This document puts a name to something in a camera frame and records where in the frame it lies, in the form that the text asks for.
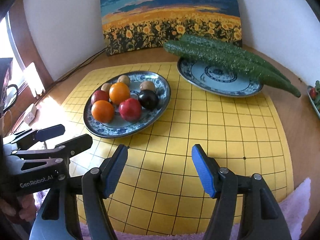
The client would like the large red apple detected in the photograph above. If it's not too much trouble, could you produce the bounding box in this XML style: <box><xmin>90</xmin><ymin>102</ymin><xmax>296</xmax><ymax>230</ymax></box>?
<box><xmin>119</xmin><ymin>98</ymin><xmax>142</xmax><ymax>122</ymax></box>

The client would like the front green cucumber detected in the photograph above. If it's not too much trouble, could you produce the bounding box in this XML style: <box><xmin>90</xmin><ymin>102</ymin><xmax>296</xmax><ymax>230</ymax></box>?
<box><xmin>163</xmin><ymin>40</ymin><xmax>301</xmax><ymax>98</ymax></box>

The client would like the black cable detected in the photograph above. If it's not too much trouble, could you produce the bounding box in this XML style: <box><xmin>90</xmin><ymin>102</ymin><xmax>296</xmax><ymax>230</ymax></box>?
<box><xmin>12</xmin><ymin>47</ymin><xmax>107</xmax><ymax>131</ymax></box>

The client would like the fluffy lavender towel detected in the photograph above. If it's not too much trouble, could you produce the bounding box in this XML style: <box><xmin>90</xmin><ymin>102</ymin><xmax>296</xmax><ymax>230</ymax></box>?
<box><xmin>35</xmin><ymin>177</ymin><xmax>312</xmax><ymax>240</ymax></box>

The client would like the person's left hand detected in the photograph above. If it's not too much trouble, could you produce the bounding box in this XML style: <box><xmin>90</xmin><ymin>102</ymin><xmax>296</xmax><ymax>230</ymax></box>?
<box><xmin>1</xmin><ymin>194</ymin><xmax>37</xmax><ymax>222</ymax></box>

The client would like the large blue white plate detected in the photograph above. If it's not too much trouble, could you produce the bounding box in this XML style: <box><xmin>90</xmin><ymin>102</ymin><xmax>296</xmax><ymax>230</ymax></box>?
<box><xmin>84</xmin><ymin>70</ymin><xmax>171</xmax><ymax>138</ymax></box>

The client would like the wrinkled red fruit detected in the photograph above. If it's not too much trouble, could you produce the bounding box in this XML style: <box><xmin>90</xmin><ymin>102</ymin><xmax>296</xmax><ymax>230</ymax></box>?
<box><xmin>91</xmin><ymin>90</ymin><xmax>109</xmax><ymax>105</ymax></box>

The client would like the yellow go board mat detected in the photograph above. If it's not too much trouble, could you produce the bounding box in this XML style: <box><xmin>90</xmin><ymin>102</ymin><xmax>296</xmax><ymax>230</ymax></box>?
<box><xmin>62</xmin><ymin>62</ymin><xmax>293</xmax><ymax>235</ymax></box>

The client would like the orange tomato fruit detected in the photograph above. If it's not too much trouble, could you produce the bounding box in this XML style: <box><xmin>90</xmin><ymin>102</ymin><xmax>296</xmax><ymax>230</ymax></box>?
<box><xmin>91</xmin><ymin>100</ymin><xmax>115</xmax><ymax>123</ymax></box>

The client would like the dark black plum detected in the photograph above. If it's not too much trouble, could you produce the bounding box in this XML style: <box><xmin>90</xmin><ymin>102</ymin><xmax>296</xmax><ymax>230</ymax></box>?
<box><xmin>138</xmin><ymin>89</ymin><xmax>159</xmax><ymax>111</ymax></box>

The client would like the small blue white plate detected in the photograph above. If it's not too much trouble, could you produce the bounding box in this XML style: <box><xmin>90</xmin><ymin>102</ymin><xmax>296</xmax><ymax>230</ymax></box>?
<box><xmin>177</xmin><ymin>58</ymin><xmax>263</xmax><ymax>98</ymax></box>

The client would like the white power adapter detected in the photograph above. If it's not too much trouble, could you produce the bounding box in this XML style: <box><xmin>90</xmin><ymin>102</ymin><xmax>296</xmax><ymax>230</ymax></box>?
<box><xmin>23</xmin><ymin>103</ymin><xmax>37</xmax><ymax>125</ymax></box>

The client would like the green cucumber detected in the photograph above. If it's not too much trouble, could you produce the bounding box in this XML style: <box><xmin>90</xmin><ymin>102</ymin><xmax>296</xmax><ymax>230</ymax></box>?
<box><xmin>180</xmin><ymin>34</ymin><xmax>291</xmax><ymax>83</ymax></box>
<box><xmin>163</xmin><ymin>40</ymin><xmax>301</xmax><ymax>98</ymax></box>

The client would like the large brown kiwi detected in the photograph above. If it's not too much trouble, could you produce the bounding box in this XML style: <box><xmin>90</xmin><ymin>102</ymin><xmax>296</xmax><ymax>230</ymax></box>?
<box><xmin>140</xmin><ymin>81</ymin><xmax>156</xmax><ymax>92</ymax></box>

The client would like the bright orange fruit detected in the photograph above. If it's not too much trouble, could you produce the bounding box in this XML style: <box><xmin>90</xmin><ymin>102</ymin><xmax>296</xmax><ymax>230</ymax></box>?
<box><xmin>109</xmin><ymin>82</ymin><xmax>131</xmax><ymax>105</ymax></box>

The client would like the dish of vegetables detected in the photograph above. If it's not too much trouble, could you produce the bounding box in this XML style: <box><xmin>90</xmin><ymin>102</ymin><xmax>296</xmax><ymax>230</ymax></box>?
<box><xmin>308</xmin><ymin>80</ymin><xmax>320</xmax><ymax>118</ymax></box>

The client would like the rear green cucumber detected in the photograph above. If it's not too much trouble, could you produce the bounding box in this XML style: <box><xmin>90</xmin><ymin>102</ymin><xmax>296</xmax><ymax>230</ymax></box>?
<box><xmin>180</xmin><ymin>34</ymin><xmax>291</xmax><ymax>83</ymax></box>

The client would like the sunflower field painting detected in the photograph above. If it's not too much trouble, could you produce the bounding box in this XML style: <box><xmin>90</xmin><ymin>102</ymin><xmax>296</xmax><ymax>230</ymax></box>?
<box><xmin>100</xmin><ymin>0</ymin><xmax>242</xmax><ymax>56</ymax></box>

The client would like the small brown kiwi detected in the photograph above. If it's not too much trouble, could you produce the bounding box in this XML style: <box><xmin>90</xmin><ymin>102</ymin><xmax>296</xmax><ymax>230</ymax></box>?
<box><xmin>117</xmin><ymin>75</ymin><xmax>131</xmax><ymax>87</ymax></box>

